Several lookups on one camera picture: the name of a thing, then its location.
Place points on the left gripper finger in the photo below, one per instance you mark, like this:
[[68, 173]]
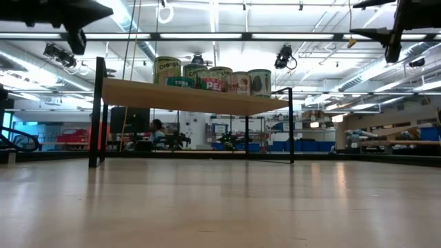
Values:
[[89, 15]]

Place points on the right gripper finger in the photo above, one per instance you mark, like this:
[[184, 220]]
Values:
[[375, 34], [379, 3]]

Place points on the orange labelled tin can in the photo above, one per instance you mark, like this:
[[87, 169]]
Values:
[[167, 69]]

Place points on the teal tuna fish can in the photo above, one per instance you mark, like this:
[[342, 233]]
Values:
[[179, 82]]

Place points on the carrots labelled tin can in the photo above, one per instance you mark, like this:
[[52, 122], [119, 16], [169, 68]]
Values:
[[193, 70]]

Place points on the white can blue lettering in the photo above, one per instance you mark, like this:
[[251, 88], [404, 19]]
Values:
[[260, 82]]

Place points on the green peas labelled can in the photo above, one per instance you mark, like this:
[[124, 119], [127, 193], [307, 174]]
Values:
[[211, 84]]

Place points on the diced tomatoes labelled can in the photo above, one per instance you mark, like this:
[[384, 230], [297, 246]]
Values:
[[237, 84]]

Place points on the black background robot arm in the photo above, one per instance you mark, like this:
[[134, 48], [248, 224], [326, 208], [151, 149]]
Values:
[[179, 140], [231, 139]]

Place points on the small black ceiling device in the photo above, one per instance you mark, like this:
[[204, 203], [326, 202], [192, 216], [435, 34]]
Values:
[[417, 62]]

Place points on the black hanging ceiling device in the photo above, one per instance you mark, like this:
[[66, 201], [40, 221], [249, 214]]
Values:
[[284, 56]]

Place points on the wooden workbench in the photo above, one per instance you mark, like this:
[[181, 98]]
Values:
[[406, 142]]

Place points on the black box monitor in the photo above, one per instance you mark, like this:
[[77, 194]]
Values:
[[130, 120]]

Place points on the blue storage bin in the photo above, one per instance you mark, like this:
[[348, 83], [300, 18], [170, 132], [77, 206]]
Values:
[[430, 133], [303, 146]]

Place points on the round black ceiling device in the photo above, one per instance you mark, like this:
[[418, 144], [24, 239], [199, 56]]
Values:
[[197, 59]]

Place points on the black horizontal rig beam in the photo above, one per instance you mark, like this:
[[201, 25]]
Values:
[[206, 36]]

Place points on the red storage bin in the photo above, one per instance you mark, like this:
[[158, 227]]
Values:
[[74, 136]]

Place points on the person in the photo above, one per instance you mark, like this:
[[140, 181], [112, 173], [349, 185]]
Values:
[[157, 129]]

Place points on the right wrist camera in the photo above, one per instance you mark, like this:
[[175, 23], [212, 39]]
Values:
[[392, 51]]

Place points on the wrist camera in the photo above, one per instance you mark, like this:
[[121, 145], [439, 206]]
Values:
[[77, 41], [392, 51]]

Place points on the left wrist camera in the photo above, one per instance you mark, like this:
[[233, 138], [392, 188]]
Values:
[[77, 41]]

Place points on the black ceiling camera cluster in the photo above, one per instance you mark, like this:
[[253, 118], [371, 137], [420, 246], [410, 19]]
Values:
[[60, 55]]

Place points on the black metal table frame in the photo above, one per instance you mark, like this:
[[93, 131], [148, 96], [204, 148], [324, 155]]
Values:
[[344, 156]]

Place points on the wooden shelf black metal frame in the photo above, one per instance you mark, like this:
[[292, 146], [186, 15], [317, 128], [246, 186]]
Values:
[[189, 100]]

